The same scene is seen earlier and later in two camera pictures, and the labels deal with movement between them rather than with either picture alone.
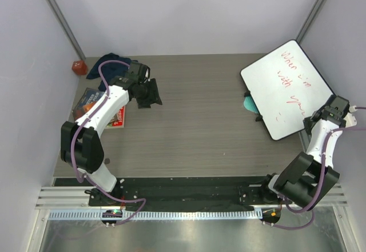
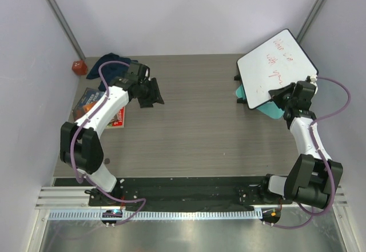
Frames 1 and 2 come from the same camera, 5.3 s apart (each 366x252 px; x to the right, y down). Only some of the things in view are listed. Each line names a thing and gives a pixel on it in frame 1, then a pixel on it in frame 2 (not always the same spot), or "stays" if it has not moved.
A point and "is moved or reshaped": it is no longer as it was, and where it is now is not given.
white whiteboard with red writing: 285,88 is moved or reshaped
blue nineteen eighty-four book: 90,97 stays
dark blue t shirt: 110,70 stays
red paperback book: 118,120 stays
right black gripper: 307,124 -> 277,96
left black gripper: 154,97 stays
